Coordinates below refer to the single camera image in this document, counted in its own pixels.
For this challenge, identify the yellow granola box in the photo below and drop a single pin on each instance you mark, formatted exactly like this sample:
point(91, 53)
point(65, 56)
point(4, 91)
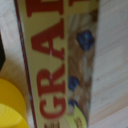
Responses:
point(50, 66)

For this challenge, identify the yellow plastic bowl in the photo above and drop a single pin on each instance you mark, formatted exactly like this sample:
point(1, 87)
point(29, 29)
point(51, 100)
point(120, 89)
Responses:
point(10, 106)

